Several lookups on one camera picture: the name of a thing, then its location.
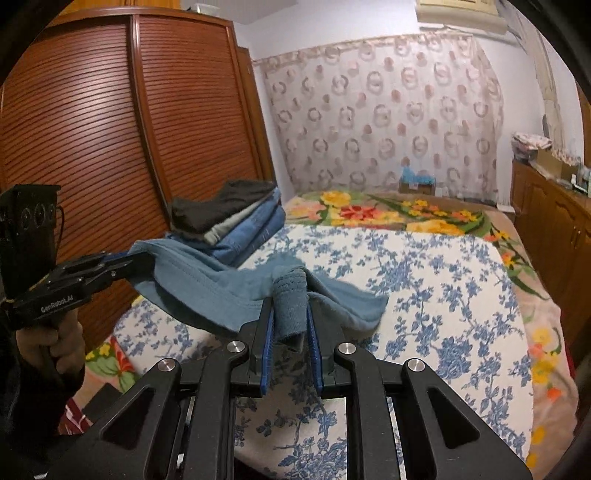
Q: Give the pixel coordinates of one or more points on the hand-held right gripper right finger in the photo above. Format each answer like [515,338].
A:
[316,355]

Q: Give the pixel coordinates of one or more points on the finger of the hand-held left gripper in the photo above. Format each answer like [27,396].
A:
[92,262]
[115,277]

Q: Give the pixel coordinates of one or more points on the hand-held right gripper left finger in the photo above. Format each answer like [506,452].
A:
[267,350]

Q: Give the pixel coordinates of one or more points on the teal blue shorts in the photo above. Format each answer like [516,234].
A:
[207,286]

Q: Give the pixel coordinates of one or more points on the folded black pants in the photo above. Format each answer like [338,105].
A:
[217,207]

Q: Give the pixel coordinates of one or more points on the person's left hand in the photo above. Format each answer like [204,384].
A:
[60,346]

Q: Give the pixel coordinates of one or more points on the blue floral white bed sheet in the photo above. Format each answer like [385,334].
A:
[415,323]

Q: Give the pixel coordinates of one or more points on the folded grey garment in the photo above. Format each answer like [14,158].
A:
[221,233]

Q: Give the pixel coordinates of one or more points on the stack of folded clothes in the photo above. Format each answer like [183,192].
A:
[249,235]

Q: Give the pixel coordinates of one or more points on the wooden louvred wardrobe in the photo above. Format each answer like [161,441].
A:
[92,115]

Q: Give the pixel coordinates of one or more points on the colourful flower blanket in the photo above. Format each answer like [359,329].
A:
[369,212]

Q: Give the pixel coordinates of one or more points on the small cardboard box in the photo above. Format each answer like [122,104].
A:
[418,189]

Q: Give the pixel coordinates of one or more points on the blue plastic bag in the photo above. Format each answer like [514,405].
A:
[415,173]

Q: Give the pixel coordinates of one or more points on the circle patterned sheer curtain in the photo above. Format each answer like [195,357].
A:
[369,115]

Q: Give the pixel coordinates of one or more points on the wooden sideboard cabinet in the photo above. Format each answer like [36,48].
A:
[554,221]

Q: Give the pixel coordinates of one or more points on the stack of papers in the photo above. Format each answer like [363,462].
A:
[531,143]

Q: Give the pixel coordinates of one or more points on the open cardboard box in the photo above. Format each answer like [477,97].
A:
[554,166]

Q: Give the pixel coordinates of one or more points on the beige window curtain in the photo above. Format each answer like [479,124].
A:
[549,92]

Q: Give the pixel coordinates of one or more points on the beige wall air conditioner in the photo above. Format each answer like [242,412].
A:
[461,14]

